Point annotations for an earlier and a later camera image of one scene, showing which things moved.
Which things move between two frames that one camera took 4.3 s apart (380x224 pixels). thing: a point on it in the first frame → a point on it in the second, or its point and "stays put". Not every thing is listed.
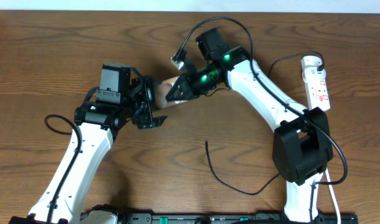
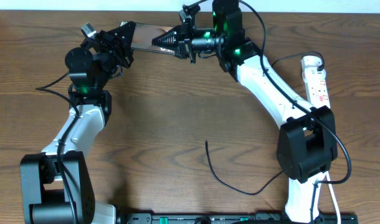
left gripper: [145, 106] → [116, 45]
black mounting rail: [224, 218] stays put
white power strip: [313, 74] stays put
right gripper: [184, 82] → [174, 37]
